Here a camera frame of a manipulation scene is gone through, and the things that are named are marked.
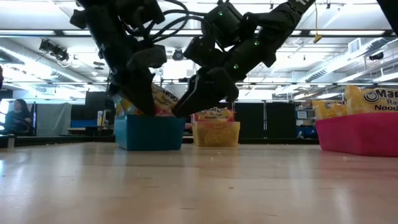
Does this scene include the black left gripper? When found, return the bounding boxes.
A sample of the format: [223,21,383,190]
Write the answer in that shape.
[99,26,156,116]

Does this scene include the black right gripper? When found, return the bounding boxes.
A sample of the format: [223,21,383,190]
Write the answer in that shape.
[172,30,277,118]

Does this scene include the red Maruchan ramen packet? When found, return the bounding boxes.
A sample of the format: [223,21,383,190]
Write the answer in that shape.
[192,107,235,123]

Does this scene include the blue plastic bin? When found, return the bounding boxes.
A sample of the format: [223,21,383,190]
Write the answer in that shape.
[114,113,187,152]

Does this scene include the red plastic bin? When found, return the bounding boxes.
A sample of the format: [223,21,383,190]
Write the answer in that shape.
[315,111,398,157]

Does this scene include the black panel screen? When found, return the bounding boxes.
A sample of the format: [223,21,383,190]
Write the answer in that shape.
[85,91,116,128]

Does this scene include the yellow plastic bin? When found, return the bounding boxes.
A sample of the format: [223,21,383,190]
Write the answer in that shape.
[192,121,241,147]

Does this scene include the round black ceiling device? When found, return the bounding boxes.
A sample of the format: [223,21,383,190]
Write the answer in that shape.
[172,48,185,62]

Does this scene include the black room divider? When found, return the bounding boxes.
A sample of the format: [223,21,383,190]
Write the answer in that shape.
[234,101,297,144]

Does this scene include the black ceiling spotlights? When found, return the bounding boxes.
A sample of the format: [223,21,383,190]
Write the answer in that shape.
[39,39,71,62]

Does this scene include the person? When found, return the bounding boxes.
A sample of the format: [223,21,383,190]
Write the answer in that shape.
[3,98,35,136]

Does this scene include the overhead LED light bar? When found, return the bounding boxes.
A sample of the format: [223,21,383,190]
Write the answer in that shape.
[0,28,398,38]

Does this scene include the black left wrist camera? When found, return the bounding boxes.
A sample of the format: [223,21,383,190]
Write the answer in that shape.
[126,44,168,72]

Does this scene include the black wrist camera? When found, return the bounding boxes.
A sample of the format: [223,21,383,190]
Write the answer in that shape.
[182,35,220,68]
[126,44,168,72]

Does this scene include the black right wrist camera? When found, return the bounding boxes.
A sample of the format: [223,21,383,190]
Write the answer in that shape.
[182,35,220,68]

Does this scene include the black aluminium table frame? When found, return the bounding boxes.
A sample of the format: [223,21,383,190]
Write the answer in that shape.
[0,134,320,147]

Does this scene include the hanging yellow connector cable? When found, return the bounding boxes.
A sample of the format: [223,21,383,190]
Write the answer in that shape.
[313,6,323,44]

